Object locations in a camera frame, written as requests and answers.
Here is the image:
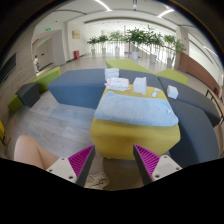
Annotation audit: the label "green bench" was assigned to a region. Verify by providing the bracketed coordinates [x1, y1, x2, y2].
[8, 67, 60, 112]
[156, 69, 188, 85]
[105, 59, 151, 74]

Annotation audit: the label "stacked white folded towels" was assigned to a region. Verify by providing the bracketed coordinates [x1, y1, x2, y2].
[105, 68, 119, 79]

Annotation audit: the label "potted tree centre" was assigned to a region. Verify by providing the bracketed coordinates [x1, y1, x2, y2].
[125, 28, 147, 60]

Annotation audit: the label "person's bare knee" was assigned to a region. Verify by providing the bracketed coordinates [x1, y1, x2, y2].
[14, 135, 57, 170]

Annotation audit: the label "potted tree left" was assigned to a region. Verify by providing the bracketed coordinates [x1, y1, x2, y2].
[87, 35, 108, 55]

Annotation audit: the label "white sneaker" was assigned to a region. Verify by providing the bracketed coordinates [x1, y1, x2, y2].
[85, 172, 109, 190]

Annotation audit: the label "grey-blue long sofa bench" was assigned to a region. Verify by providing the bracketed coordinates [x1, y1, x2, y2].
[47, 68, 222, 169]

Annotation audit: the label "white small remote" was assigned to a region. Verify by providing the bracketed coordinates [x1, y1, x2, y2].
[152, 88, 160, 97]

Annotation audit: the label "potted tree right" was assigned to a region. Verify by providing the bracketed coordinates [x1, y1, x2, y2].
[163, 35, 185, 68]

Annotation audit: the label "black metal chair frame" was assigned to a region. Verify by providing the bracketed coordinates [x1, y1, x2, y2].
[206, 89, 224, 124]

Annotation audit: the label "dark grey cube stool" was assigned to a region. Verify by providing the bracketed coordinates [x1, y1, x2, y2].
[16, 83, 40, 108]

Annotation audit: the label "small white box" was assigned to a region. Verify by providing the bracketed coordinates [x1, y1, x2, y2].
[167, 85, 178, 99]

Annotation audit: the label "light blue towel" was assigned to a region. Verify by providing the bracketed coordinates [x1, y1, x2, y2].
[94, 91, 179, 127]

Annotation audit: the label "yellow ottoman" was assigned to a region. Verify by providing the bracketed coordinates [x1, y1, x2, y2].
[90, 84, 180, 160]

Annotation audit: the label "green bench right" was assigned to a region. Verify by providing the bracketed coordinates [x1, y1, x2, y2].
[156, 69, 188, 85]

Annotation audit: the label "red bin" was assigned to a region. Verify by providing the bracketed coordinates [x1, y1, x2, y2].
[73, 50, 80, 60]

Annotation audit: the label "green bench centre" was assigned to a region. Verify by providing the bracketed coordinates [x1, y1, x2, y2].
[105, 59, 151, 74]

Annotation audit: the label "person standing far left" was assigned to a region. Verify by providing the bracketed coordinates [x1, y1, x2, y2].
[34, 55, 39, 73]

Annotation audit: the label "green bench left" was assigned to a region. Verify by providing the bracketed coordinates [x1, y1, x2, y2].
[8, 67, 60, 112]

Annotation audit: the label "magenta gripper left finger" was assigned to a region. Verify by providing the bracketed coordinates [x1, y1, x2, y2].
[47, 145, 95, 187]

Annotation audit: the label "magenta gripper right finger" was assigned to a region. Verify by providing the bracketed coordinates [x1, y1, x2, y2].
[133, 144, 181, 185]

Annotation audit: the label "potted tree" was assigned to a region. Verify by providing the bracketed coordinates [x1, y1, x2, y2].
[125, 28, 147, 60]
[163, 35, 185, 68]
[87, 35, 108, 55]

